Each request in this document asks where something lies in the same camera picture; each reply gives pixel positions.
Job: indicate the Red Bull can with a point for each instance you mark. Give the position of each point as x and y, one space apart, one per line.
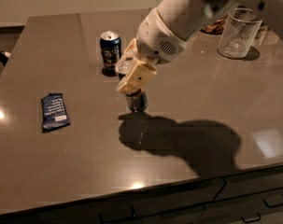
138 101

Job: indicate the glass jar with black lid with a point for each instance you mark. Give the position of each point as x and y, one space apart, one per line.
216 28

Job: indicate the dark drawer cabinet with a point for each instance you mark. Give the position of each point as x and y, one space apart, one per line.
250 197

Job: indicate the blue snack bar wrapper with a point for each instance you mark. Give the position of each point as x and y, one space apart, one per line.
54 113

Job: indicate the clear plastic cup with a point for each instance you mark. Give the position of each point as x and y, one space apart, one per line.
240 29

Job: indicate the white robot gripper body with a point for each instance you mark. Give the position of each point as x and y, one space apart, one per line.
156 41

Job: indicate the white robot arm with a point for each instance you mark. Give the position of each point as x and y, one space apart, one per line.
186 17

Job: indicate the dark blue soda can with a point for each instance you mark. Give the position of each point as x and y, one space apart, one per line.
110 44

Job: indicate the dark object at left edge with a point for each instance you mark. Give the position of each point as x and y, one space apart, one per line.
4 56

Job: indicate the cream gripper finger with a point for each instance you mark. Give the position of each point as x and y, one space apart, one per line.
141 74
127 60

